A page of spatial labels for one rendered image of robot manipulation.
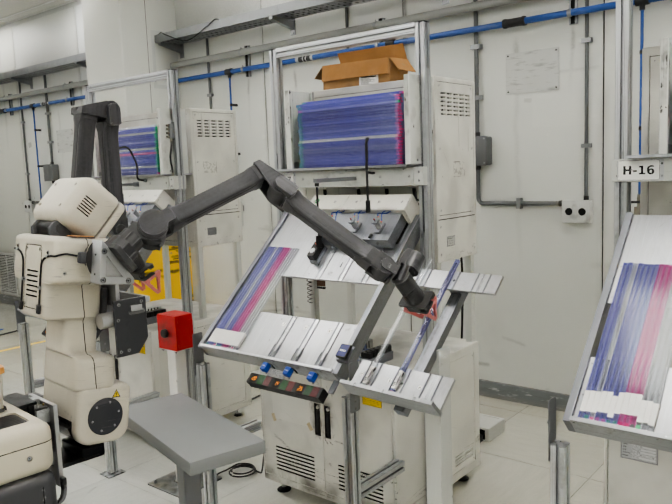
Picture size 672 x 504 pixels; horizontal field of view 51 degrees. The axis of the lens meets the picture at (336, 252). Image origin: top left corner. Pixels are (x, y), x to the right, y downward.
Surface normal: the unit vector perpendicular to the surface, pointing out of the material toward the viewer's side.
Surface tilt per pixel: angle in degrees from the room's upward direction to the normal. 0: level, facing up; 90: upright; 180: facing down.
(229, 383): 90
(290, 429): 94
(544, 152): 90
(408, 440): 90
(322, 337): 43
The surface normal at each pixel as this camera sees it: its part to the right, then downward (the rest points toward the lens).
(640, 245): -0.47, -0.62
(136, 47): 0.77, 0.04
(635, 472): -0.63, 0.11
